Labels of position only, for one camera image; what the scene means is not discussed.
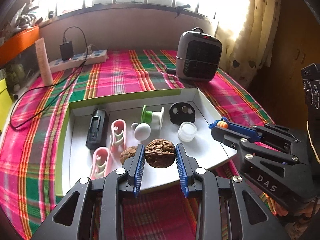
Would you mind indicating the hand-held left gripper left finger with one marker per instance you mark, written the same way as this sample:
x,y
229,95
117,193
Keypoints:
x,y
140,170

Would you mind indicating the white power strip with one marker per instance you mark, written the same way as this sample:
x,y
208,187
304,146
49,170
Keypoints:
x,y
95,55

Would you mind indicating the glass tank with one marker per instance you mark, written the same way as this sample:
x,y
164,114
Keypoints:
x,y
22,60

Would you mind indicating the brown walnut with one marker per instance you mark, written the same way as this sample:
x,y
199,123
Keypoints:
x,y
127,155
160,155

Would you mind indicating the cream tube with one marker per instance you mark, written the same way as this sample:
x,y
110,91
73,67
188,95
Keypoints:
x,y
44,65

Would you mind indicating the green white spool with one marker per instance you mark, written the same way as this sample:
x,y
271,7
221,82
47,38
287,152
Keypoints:
x,y
147,117

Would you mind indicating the small black plug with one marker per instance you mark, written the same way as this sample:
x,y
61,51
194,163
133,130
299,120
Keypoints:
x,y
171,70

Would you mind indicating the large pink clip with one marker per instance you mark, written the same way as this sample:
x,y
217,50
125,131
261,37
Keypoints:
x,y
122,140

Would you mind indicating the shallow white green box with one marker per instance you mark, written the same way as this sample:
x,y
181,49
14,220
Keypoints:
x,y
77,135

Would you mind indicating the person's black printed clothing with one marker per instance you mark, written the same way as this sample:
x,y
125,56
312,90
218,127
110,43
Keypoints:
x,y
311,100

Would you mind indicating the small orange blue charm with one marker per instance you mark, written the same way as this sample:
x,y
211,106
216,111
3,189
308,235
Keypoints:
x,y
222,124

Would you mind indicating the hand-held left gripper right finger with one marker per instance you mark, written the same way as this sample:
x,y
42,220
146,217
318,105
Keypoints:
x,y
180,170

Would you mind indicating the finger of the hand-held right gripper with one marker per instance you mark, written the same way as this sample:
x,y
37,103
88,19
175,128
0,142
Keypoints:
x,y
225,136
241,130

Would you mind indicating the black disc with metal studs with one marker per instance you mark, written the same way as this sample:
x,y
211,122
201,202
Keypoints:
x,y
175,118

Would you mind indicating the pale clutter pile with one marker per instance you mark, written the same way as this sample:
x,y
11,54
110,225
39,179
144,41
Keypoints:
x,y
23,17

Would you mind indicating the grey space heater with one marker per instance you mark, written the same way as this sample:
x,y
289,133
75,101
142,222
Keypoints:
x,y
200,57

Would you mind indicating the small pink clip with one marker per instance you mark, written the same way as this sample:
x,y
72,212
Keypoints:
x,y
100,152

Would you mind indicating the yellow box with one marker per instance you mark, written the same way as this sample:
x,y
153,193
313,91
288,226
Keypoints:
x,y
3,92

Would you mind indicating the black rectangular device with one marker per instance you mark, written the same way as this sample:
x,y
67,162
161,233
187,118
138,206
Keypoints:
x,y
91,140

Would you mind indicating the pale egg-shaped knob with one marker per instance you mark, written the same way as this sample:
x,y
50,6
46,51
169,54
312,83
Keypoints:
x,y
143,132

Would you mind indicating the cream heart-print curtain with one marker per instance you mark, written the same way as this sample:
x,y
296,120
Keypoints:
x,y
250,30

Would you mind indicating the window latch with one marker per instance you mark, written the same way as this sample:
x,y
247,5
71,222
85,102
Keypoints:
x,y
183,7

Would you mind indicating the small clear jar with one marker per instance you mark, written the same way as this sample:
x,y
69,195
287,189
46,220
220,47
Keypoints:
x,y
187,132

